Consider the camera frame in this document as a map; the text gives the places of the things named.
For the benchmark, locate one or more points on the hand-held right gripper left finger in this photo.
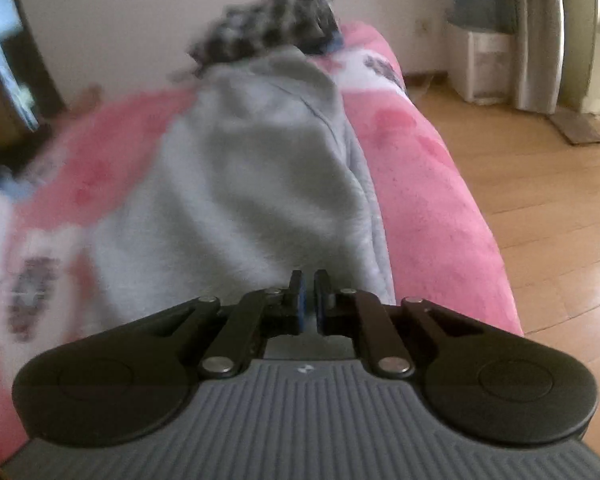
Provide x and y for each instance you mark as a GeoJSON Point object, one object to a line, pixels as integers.
{"type": "Point", "coordinates": [302, 310]}

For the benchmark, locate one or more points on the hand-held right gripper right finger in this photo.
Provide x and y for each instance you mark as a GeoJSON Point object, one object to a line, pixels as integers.
{"type": "Point", "coordinates": [319, 310]}

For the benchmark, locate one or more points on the grey fleece sweatshirt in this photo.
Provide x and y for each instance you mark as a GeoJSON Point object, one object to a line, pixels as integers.
{"type": "Point", "coordinates": [255, 185]}

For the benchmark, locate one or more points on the pink floral blanket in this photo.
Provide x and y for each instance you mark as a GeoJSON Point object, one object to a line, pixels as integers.
{"type": "Point", "coordinates": [430, 200]}

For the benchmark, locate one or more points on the black white checked cloth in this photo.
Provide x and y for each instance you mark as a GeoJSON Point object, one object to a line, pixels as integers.
{"type": "Point", "coordinates": [270, 25]}

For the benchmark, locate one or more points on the white water dispenser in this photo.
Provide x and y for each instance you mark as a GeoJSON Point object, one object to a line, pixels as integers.
{"type": "Point", "coordinates": [480, 65]}

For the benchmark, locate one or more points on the wooden board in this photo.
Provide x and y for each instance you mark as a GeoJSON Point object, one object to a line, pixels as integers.
{"type": "Point", "coordinates": [577, 127]}

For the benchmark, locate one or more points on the grey curtain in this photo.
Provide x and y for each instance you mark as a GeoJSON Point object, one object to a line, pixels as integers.
{"type": "Point", "coordinates": [545, 35]}

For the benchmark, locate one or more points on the wall socket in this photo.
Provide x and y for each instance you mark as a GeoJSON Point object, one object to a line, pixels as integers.
{"type": "Point", "coordinates": [423, 26]}

